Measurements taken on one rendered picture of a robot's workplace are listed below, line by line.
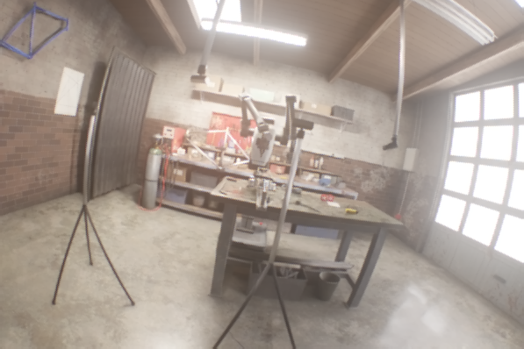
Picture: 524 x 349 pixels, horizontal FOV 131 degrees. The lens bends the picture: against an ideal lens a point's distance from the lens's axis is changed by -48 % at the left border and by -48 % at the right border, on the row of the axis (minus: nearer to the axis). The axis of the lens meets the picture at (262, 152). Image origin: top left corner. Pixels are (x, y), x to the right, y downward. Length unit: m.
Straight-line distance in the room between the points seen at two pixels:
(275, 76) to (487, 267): 4.47
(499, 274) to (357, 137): 3.33
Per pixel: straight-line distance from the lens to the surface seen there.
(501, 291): 3.48
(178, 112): 4.27
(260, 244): 2.43
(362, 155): 4.44
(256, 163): 2.42
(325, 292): 2.18
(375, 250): 1.99
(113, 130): 3.75
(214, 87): 3.89
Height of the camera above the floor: 1.28
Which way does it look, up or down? 3 degrees down
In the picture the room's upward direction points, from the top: 12 degrees clockwise
